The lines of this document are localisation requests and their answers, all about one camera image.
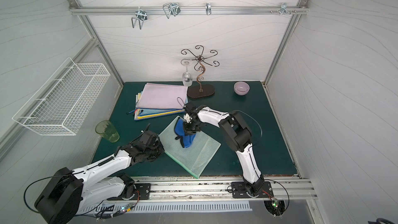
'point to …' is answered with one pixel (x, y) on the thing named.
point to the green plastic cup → (107, 130)
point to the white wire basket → (58, 107)
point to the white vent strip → (193, 206)
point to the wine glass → (187, 79)
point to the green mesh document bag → (194, 158)
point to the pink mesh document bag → (162, 95)
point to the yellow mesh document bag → (138, 116)
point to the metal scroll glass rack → (197, 92)
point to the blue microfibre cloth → (186, 139)
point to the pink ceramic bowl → (241, 88)
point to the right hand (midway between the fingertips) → (187, 132)
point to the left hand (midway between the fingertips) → (167, 150)
